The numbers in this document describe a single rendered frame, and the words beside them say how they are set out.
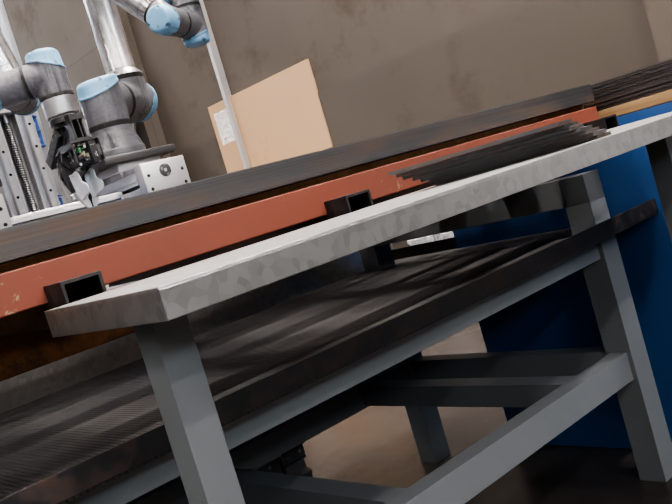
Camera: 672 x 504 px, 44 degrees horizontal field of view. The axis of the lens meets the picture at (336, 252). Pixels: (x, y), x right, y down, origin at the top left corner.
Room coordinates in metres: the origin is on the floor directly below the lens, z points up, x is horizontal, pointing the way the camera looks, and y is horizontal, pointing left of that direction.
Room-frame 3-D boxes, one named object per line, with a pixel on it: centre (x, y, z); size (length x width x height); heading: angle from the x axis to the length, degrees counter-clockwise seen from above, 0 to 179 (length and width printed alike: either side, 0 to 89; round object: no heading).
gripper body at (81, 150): (1.87, 0.49, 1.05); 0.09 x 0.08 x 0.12; 44
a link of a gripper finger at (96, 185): (1.88, 0.48, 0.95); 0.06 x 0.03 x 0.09; 44
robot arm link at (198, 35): (2.32, 0.21, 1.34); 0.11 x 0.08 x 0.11; 159
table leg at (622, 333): (1.75, -0.53, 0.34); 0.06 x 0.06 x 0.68; 40
